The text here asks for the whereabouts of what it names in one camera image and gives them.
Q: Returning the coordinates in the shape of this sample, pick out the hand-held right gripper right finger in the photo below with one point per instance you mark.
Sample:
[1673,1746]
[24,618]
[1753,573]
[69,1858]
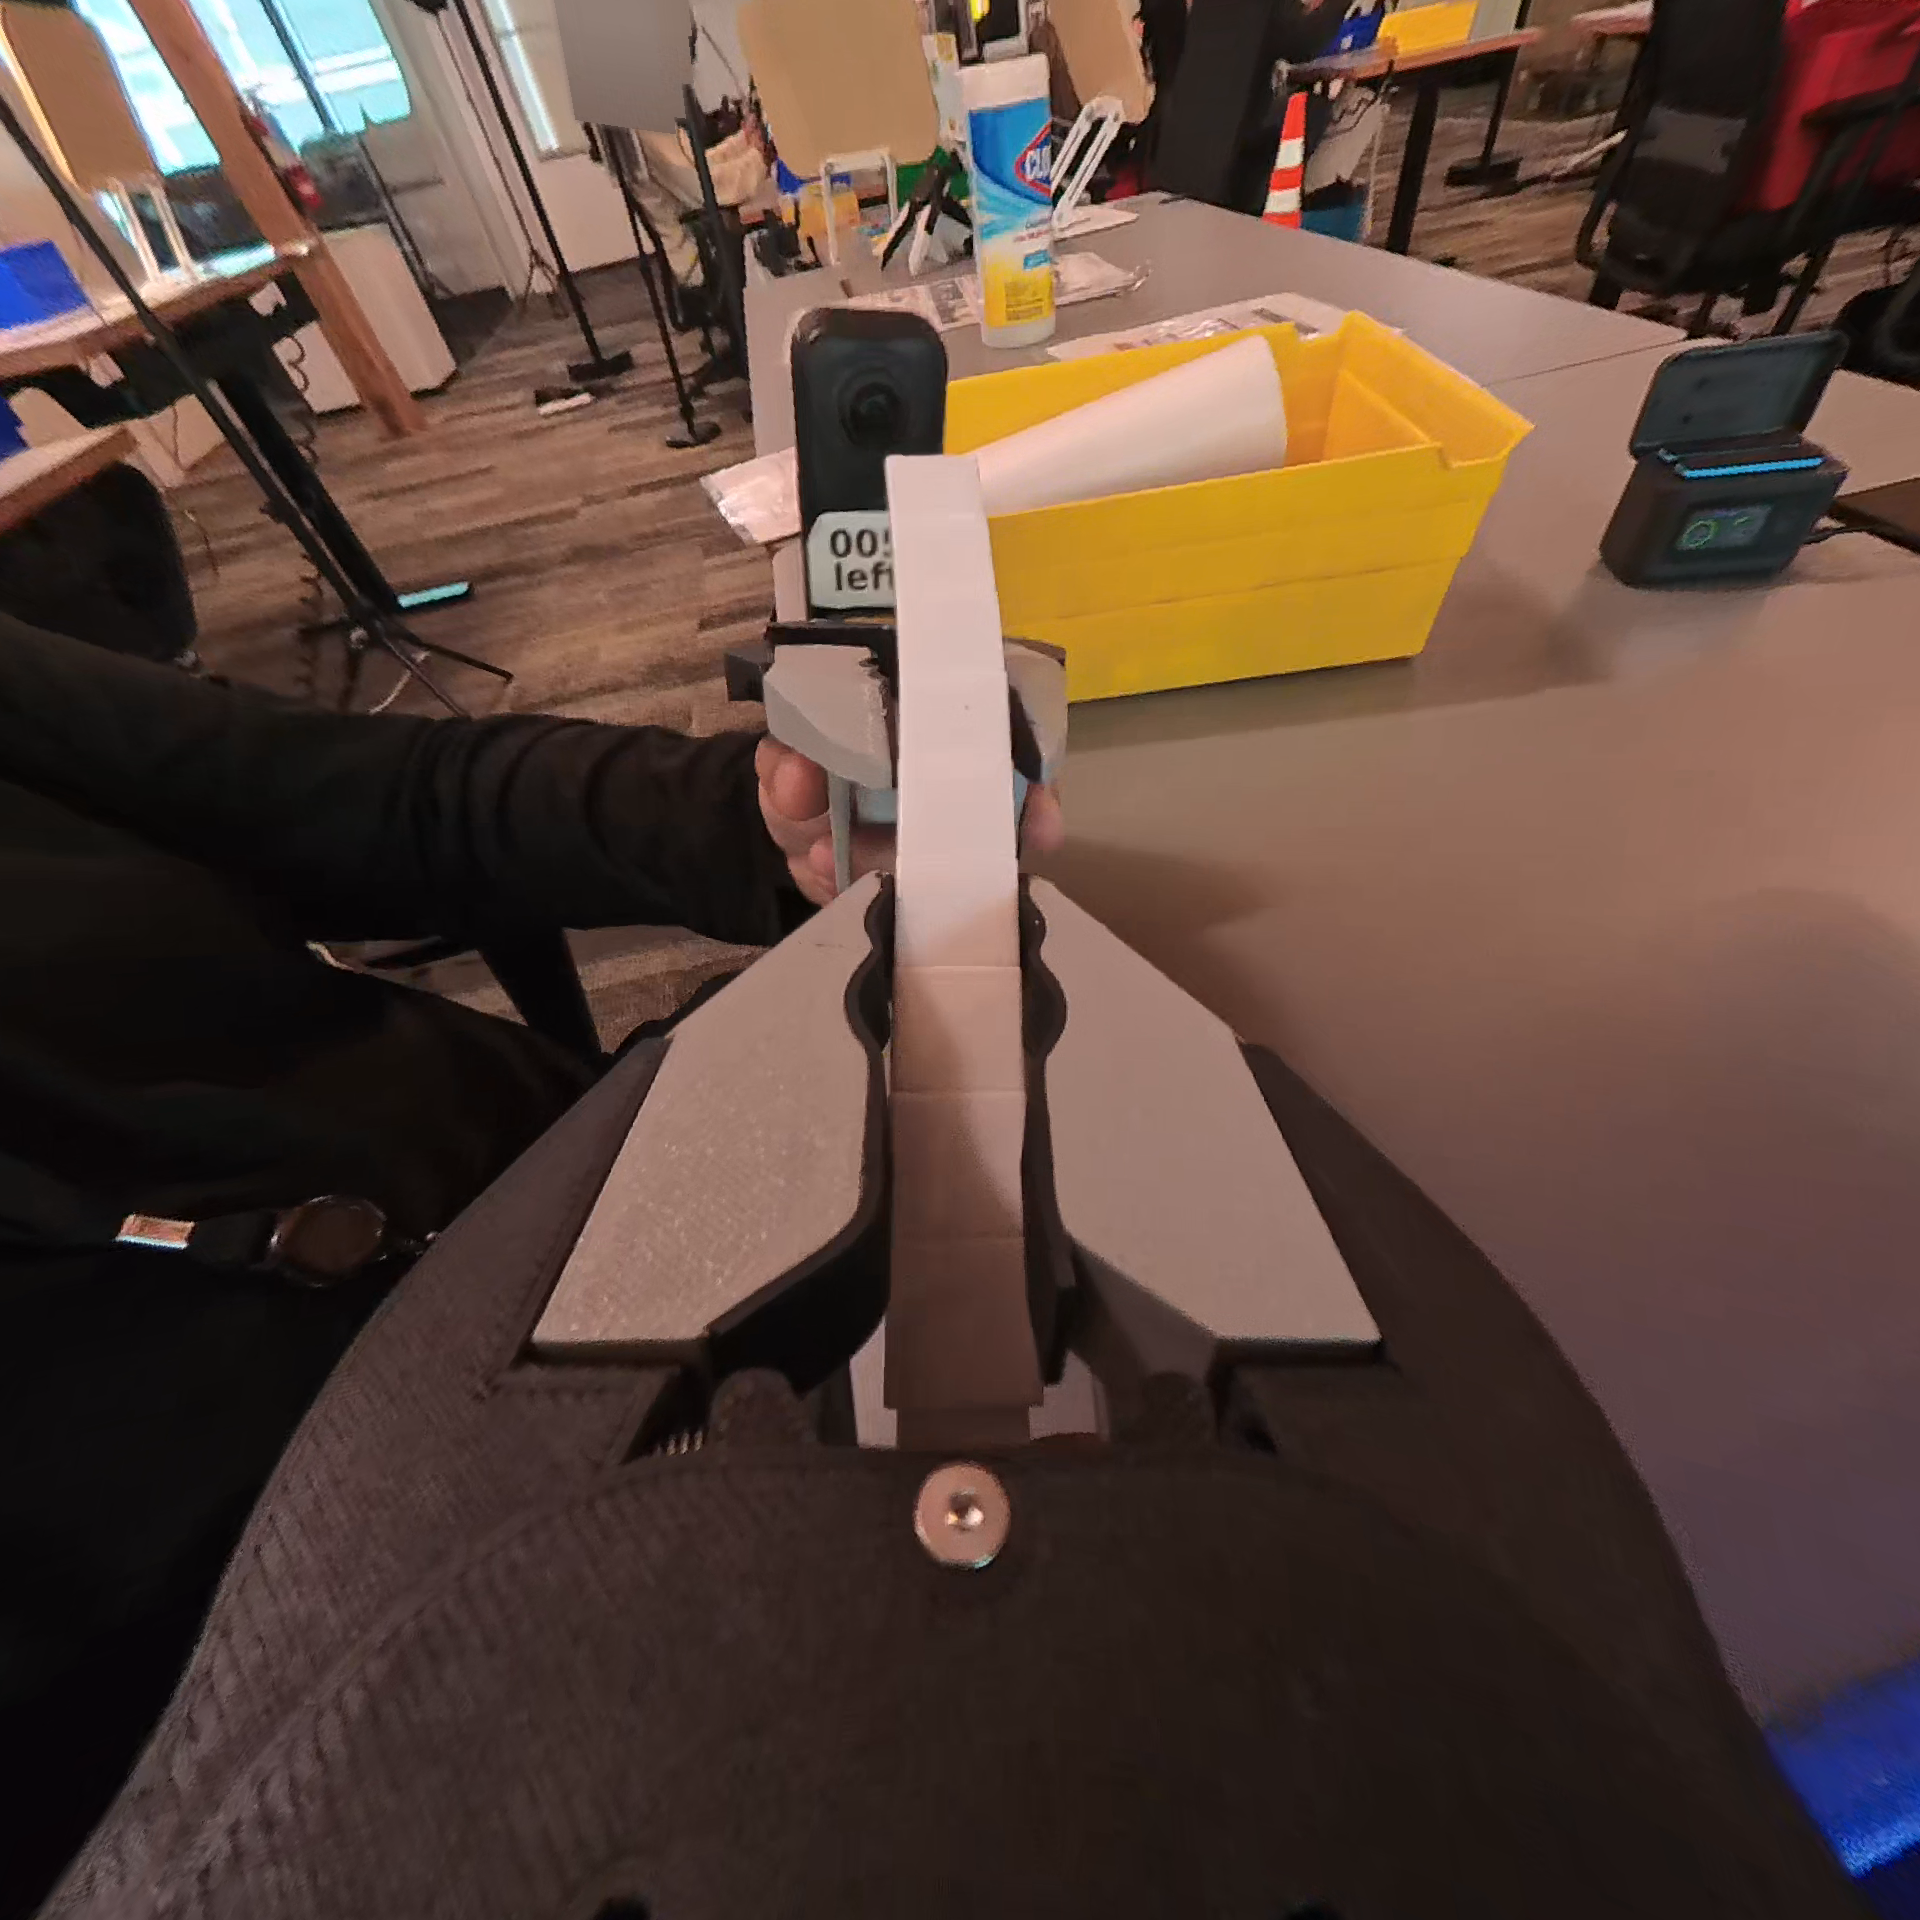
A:
[1185,1185]

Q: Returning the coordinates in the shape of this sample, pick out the disinfecting wipes canister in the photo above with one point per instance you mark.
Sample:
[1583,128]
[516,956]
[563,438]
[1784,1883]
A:
[1008,195]

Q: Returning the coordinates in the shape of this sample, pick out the red jacket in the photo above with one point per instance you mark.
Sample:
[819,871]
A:
[1844,104]

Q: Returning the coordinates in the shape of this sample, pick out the orange traffic cone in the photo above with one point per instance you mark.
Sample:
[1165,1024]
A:
[1285,173]

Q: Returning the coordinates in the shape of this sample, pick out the clear plastic bag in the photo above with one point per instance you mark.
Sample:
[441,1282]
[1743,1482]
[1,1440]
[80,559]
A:
[751,499]

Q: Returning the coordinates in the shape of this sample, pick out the beige wooden board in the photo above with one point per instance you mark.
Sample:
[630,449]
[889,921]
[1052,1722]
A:
[69,99]
[833,69]

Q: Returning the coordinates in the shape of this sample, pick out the black charging case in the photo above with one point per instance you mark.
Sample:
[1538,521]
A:
[1725,451]

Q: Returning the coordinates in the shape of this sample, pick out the black tripod stand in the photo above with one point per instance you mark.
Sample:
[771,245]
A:
[355,627]

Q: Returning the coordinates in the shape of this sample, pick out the white foam block strip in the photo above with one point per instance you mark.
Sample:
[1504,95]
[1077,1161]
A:
[960,840]

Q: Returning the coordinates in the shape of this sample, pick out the yellow plastic bin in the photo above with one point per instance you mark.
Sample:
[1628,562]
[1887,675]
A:
[1230,585]

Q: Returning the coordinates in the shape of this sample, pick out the white paper roll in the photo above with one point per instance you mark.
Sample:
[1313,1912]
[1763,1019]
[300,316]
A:
[1140,429]

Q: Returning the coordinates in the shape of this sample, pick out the office desk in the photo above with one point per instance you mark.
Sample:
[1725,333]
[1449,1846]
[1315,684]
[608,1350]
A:
[1424,52]

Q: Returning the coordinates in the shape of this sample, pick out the white cabinet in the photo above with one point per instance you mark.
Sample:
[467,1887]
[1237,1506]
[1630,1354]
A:
[391,330]

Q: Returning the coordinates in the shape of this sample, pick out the blue plastic bin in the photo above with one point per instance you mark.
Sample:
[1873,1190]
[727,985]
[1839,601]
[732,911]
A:
[1860,1770]

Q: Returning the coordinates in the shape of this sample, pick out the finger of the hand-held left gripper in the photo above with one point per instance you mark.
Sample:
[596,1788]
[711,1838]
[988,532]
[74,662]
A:
[1043,712]
[811,720]

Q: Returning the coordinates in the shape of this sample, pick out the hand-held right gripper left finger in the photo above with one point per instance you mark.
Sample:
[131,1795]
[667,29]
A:
[720,1170]

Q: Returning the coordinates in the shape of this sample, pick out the red fire extinguisher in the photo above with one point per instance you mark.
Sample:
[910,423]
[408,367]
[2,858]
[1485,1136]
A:
[300,181]

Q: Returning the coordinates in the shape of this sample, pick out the black badge reel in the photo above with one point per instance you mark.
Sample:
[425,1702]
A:
[322,1239]

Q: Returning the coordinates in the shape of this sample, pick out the printed paper sheet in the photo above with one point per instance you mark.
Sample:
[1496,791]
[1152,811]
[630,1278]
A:
[1095,282]
[1201,323]

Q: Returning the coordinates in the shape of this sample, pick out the black mesh office chair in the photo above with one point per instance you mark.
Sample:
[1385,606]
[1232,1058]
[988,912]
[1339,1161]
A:
[1664,181]

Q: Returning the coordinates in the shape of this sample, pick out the person's left hand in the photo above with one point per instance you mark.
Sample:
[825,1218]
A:
[793,824]

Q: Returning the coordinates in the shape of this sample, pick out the person's left forearm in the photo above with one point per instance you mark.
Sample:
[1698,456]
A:
[451,811]

